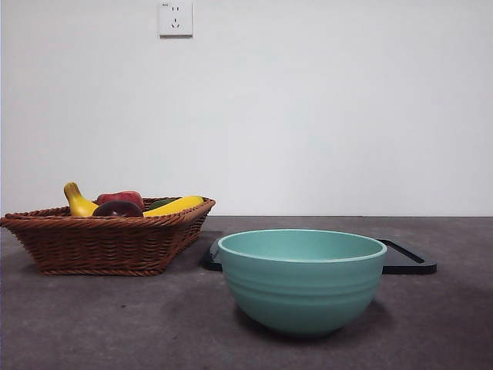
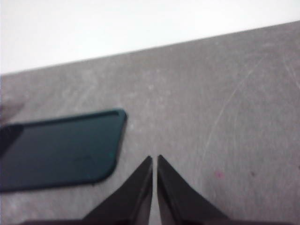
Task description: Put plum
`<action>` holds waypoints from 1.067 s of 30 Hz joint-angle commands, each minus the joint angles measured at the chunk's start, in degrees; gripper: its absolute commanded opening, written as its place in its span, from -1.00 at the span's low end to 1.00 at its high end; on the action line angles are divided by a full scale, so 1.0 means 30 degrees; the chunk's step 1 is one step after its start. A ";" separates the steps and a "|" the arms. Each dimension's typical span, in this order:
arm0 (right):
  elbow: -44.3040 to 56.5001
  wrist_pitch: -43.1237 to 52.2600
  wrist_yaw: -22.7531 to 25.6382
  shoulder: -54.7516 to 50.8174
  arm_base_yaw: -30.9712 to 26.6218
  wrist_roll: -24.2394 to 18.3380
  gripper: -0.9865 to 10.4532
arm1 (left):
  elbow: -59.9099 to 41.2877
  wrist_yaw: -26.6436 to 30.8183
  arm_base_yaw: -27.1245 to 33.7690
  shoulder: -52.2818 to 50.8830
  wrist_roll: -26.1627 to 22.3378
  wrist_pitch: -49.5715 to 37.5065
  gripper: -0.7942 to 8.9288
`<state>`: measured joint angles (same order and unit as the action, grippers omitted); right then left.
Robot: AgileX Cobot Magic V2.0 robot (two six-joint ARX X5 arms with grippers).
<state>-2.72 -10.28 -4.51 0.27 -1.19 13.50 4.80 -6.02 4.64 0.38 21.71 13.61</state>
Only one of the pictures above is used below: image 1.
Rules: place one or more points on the red apple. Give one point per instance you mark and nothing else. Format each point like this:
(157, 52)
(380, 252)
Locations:
(121, 196)

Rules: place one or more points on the teal ribbed bowl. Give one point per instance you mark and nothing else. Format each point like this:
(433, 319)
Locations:
(304, 293)

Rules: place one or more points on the dark purple plum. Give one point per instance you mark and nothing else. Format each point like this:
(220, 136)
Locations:
(115, 210)

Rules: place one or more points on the brown wicker basket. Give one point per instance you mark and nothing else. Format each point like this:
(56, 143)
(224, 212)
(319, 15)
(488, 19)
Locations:
(100, 246)

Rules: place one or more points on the yellow banana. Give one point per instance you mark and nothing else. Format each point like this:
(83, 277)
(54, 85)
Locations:
(79, 202)

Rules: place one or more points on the green vegetable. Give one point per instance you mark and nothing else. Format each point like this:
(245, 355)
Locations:
(158, 204)

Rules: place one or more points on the dark rectangular tray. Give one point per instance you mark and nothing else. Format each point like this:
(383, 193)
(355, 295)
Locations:
(404, 262)

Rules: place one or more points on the white wall socket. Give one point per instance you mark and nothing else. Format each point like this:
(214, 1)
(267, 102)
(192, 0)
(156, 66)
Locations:
(176, 19)

